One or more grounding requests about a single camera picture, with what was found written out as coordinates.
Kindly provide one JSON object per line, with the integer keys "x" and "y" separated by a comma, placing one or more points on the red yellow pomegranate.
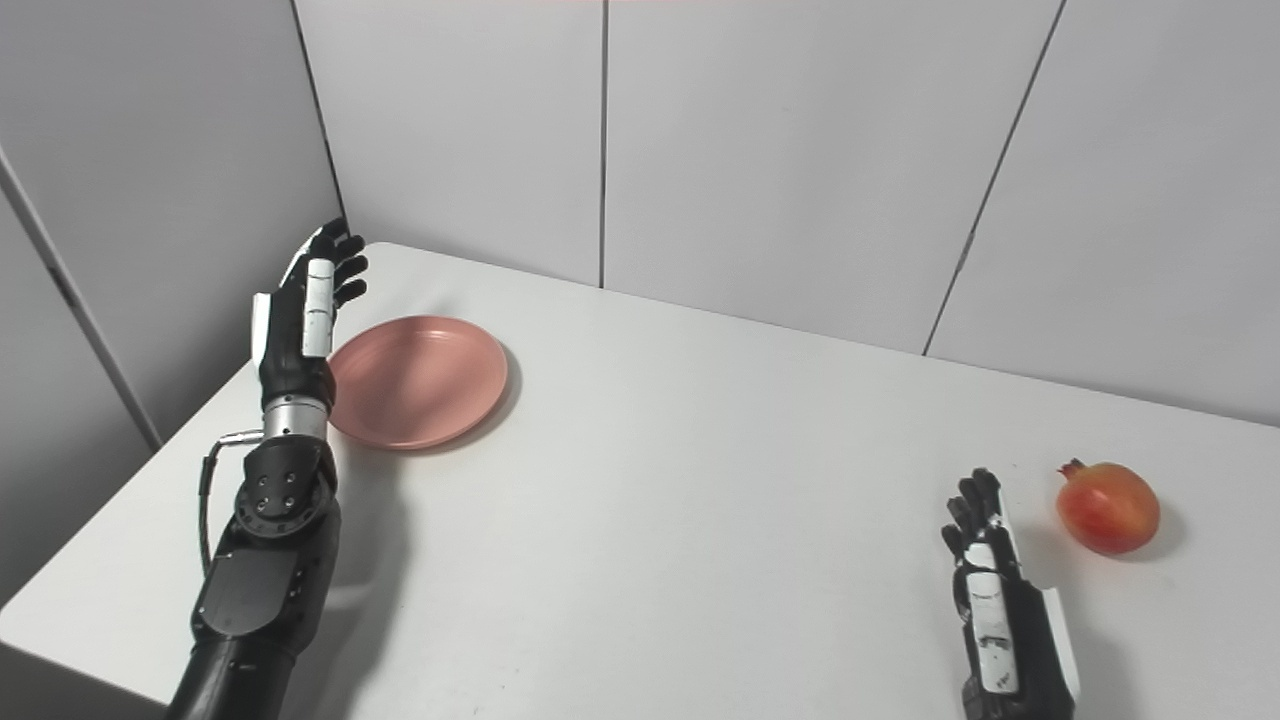
{"x": 1110, "y": 510}

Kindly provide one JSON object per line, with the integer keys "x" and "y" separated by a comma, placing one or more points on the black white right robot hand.
{"x": 1020, "y": 660}

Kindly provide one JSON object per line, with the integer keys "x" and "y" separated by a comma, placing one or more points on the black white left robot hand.
{"x": 290, "y": 365}

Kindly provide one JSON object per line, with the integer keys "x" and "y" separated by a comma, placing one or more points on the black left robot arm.
{"x": 265, "y": 580}

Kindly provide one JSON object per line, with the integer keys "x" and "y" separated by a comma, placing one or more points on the pink round plate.
{"x": 415, "y": 385}

